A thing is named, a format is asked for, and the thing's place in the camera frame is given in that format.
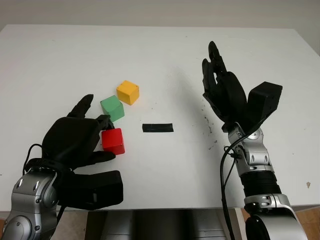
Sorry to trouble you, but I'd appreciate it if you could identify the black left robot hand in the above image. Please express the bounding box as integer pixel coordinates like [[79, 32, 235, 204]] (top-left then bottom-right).
[[41, 94, 117, 172]]

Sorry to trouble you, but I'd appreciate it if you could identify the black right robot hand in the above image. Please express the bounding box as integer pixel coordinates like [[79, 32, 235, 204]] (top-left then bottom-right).
[[201, 41, 249, 133]]

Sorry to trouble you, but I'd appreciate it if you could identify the red wooden block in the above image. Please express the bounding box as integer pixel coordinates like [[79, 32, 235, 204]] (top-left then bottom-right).
[[101, 127, 125, 156]]

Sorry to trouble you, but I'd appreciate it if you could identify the green wooden block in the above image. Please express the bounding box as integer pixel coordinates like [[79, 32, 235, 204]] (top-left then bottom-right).
[[100, 95, 125, 123]]

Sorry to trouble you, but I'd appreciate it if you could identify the yellow wooden block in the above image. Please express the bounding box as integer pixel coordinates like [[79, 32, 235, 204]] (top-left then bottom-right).
[[116, 80, 140, 106]]

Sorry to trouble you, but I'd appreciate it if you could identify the black tape strip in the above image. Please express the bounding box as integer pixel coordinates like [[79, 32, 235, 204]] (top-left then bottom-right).
[[142, 123, 174, 134]]

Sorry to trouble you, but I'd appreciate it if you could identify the dark grey robot torso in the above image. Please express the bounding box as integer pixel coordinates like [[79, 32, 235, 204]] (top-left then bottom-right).
[[86, 209, 232, 240]]

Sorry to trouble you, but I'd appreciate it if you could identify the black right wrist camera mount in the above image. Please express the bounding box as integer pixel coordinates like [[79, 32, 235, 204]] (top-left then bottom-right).
[[246, 81, 283, 131]]

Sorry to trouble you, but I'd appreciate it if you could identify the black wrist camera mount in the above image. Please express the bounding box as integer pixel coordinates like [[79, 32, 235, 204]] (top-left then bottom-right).
[[246, 81, 283, 131], [57, 170, 124, 211]]

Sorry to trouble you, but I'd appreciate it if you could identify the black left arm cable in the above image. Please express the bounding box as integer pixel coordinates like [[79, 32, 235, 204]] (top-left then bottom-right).
[[23, 143, 73, 225]]

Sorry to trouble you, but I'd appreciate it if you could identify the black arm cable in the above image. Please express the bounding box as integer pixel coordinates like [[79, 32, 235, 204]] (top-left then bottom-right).
[[219, 129, 251, 240], [23, 143, 73, 225]]

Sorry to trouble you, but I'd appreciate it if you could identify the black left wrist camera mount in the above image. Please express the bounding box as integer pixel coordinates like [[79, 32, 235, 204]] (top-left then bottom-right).
[[57, 170, 124, 211]]

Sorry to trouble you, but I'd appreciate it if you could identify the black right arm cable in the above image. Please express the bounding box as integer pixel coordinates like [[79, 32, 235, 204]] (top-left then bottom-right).
[[219, 129, 251, 240]]

